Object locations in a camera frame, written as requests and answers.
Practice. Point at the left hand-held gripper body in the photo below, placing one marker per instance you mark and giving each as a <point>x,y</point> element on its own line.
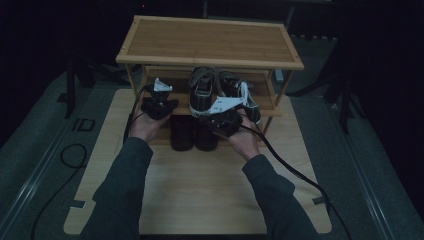
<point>155,105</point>

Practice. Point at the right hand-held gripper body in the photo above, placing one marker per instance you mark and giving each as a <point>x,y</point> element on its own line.
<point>225,121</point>

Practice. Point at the black slip-on shoe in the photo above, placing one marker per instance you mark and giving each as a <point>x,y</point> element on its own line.
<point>205,140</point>
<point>181,133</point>

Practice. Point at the black and white sneaker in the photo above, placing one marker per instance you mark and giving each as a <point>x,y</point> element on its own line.
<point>201,90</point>
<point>233,86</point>

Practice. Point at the wooden shoe rack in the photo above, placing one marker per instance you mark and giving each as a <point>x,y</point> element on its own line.
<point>206,43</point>

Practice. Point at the person's left hand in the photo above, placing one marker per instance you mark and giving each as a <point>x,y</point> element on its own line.
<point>146,128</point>

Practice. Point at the person's right hand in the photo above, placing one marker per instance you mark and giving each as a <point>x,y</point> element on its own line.
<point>243,140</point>

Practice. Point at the small grey bar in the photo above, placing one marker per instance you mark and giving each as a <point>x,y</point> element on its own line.
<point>279,76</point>

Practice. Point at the black stand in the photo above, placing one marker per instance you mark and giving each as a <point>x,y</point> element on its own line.
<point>346,106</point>
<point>69,90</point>

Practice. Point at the grey tape piece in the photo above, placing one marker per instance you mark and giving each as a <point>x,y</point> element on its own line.
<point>319,200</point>
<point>78,204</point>

